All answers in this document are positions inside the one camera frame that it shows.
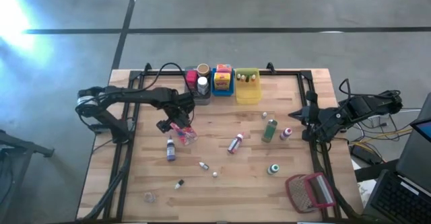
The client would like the yellow plastic bin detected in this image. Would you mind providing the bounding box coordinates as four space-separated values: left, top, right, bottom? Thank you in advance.
235 67 263 106

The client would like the dark grey laptop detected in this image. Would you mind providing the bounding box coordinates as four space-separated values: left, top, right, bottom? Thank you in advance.
362 92 431 224

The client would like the black metal stand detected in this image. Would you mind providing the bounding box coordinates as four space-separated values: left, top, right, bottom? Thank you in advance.
0 128 55 218

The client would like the gold-lidded spice jar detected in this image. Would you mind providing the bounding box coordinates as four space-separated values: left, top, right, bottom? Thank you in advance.
196 63 211 79

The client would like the yellow cereal box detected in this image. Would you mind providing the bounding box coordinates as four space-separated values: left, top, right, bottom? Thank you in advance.
213 71 232 91

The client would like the grey plastic bin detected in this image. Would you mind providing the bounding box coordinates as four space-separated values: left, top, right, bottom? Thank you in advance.
183 65 212 106

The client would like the white-lidded spice jar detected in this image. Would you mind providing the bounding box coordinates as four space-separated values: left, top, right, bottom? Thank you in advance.
197 76 210 96

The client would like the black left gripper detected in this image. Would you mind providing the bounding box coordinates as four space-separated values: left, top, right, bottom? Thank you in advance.
156 94 196 133

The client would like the red-lidded patterned container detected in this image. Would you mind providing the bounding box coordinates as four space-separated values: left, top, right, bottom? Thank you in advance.
185 69 199 90

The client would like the purple bottle with white label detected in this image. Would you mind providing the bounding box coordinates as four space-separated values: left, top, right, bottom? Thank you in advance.
166 136 176 162

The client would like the black power brick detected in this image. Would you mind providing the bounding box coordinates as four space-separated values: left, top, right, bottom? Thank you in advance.
350 143 381 166

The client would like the blue plastic basket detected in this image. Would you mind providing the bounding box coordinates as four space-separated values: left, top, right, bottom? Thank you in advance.
211 67 236 98

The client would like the white paper sheet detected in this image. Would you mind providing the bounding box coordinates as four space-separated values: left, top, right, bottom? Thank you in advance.
356 180 376 201

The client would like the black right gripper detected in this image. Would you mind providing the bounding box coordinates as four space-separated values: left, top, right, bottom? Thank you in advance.
288 102 337 142

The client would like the red cereal box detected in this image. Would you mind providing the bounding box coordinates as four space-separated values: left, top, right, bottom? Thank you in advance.
170 122 199 147

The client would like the green spice bottle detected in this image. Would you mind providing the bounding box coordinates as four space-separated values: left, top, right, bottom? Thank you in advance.
261 118 278 144

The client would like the orange Mini Wheats cereal box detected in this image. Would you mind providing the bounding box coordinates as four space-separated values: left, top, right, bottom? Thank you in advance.
215 63 233 74

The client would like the yellow cable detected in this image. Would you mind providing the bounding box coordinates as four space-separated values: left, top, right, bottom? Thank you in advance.
350 128 413 149

